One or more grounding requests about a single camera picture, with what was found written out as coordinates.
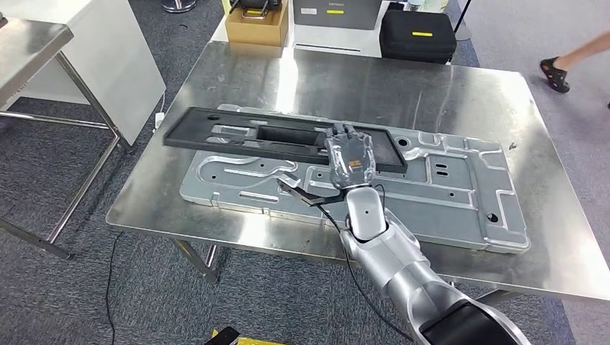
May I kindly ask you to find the black plastic frame part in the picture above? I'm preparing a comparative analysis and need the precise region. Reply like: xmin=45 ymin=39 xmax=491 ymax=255
xmin=163 ymin=106 xmax=409 ymax=175

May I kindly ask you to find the stainless steel workbench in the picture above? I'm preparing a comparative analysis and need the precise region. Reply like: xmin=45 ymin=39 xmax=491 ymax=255
xmin=105 ymin=40 xmax=610 ymax=305

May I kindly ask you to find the stamped silver metal panel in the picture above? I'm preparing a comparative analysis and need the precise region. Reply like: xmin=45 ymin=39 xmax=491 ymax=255
xmin=179 ymin=103 xmax=532 ymax=254

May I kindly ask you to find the brown cardboard box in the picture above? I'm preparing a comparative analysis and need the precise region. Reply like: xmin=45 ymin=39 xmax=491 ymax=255
xmin=224 ymin=0 xmax=290 ymax=47

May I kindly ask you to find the grey and white carton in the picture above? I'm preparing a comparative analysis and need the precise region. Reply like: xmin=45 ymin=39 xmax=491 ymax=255
xmin=291 ymin=0 xmax=383 ymax=58

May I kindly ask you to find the black case with yellow label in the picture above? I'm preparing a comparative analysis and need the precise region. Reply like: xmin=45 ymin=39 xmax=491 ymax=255
xmin=379 ymin=9 xmax=458 ymax=65

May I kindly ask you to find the yellow floor tape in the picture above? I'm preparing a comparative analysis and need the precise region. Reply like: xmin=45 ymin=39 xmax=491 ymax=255
xmin=209 ymin=328 xmax=287 ymax=345

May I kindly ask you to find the chrome round stand base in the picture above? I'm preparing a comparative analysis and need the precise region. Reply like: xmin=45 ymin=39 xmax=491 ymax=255
xmin=160 ymin=0 xmax=197 ymax=14

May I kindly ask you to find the black stand pole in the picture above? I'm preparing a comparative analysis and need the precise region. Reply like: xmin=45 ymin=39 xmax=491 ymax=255
xmin=452 ymin=0 xmax=473 ymax=42

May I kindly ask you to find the white cabinet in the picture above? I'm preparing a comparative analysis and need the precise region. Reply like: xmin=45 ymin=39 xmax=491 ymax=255
xmin=0 ymin=0 xmax=167 ymax=147

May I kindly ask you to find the black sandal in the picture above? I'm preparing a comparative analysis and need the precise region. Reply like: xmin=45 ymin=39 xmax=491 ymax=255
xmin=540 ymin=57 xmax=571 ymax=94

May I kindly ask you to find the person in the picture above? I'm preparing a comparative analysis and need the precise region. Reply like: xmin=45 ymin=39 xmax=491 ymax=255
xmin=540 ymin=29 xmax=610 ymax=111

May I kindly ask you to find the stainless steel table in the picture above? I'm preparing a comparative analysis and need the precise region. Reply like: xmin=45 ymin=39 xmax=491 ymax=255
xmin=0 ymin=18 xmax=135 ymax=262

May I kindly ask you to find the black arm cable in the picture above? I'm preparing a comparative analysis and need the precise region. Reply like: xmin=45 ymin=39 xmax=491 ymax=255
xmin=314 ymin=183 xmax=416 ymax=344

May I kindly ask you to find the black tool with metal handle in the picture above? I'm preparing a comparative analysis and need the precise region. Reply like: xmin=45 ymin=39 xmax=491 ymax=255
xmin=229 ymin=0 xmax=283 ymax=20

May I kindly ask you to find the black floor cable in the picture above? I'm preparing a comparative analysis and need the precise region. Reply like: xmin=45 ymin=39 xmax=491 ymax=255
xmin=104 ymin=231 xmax=126 ymax=345

